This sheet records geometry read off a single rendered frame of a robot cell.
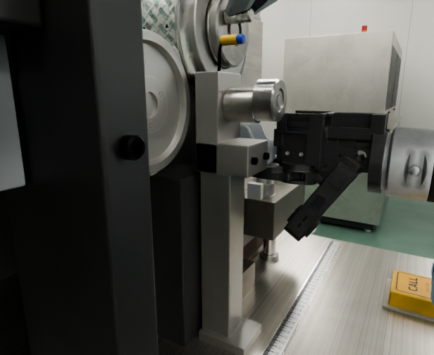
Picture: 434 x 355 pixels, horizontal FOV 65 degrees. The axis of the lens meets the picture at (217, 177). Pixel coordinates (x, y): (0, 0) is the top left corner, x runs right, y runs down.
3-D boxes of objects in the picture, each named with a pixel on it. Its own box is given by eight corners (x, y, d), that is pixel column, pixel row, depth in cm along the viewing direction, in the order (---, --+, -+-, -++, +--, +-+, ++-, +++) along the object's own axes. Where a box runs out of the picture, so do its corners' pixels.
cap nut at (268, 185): (270, 199, 51) (271, 170, 50) (248, 196, 52) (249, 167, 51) (278, 193, 54) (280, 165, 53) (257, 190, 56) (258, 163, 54)
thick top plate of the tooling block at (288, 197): (273, 241, 51) (275, 202, 49) (90, 200, 70) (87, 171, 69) (304, 210, 64) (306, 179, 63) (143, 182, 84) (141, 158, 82)
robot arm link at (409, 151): (425, 191, 39) (426, 212, 32) (381, 186, 41) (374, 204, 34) (435, 125, 37) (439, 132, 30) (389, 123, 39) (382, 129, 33)
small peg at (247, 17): (249, 22, 33) (248, 6, 32) (224, 25, 34) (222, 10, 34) (255, 21, 34) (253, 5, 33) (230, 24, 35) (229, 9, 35)
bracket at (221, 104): (247, 360, 37) (254, 69, 30) (198, 340, 40) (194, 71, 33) (265, 334, 41) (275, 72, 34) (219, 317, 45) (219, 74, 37)
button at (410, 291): (449, 323, 43) (451, 306, 43) (387, 306, 47) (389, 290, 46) (445, 295, 49) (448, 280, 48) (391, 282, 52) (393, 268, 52)
